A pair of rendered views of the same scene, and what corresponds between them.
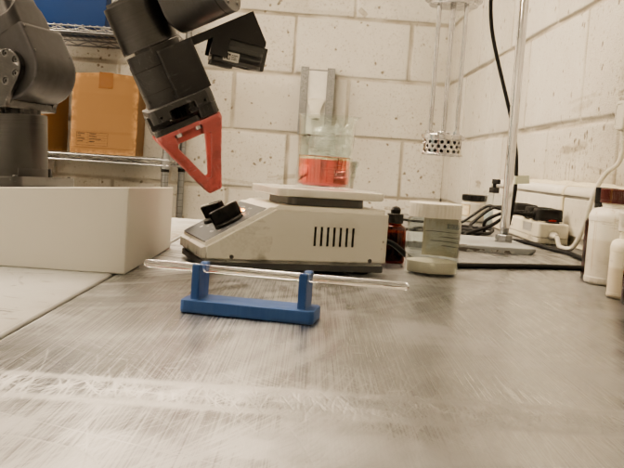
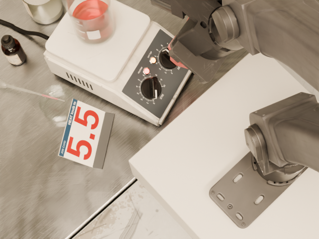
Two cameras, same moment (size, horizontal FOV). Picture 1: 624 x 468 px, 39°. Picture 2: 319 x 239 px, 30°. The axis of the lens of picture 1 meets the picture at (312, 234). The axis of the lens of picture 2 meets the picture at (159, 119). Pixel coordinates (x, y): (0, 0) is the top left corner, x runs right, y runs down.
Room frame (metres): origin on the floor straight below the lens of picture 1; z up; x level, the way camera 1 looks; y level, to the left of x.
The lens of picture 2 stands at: (1.16, 0.39, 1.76)
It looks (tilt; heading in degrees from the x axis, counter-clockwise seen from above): 70 degrees down; 234
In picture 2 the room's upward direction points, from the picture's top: 6 degrees counter-clockwise
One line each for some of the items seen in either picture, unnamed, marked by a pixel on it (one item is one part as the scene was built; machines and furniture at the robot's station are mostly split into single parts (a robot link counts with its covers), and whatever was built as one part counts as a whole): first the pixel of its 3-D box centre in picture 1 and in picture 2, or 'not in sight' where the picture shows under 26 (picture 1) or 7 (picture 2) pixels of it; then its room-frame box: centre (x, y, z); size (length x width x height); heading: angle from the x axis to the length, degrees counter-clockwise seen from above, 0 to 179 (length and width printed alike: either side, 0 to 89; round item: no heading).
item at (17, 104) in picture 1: (24, 85); (285, 138); (0.91, 0.31, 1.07); 0.09 x 0.06 x 0.06; 161
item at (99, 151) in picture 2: not in sight; (87, 133); (1.07, 0.08, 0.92); 0.09 x 0.06 x 0.04; 37
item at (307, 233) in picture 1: (291, 229); (116, 54); (0.96, 0.02, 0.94); 0.22 x 0.13 x 0.08; 109
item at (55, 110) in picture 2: not in sight; (57, 103); (1.07, 0.01, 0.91); 0.06 x 0.06 x 0.02
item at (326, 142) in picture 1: (327, 153); (89, 14); (0.96, -0.01, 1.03); 0.07 x 0.06 x 0.08; 97
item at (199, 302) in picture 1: (252, 291); not in sight; (0.64, 0.04, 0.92); 0.10 x 0.03 x 0.04; 80
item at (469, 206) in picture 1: (473, 208); not in sight; (2.10, -0.38, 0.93); 0.06 x 0.06 x 0.06
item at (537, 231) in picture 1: (526, 225); not in sight; (1.71, -0.42, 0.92); 0.40 x 0.06 x 0.04; 0
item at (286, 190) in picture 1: (316, 191); (98, 33); (0.97, 0.00, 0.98); 0.12 x 0.12 x 0.01; 19
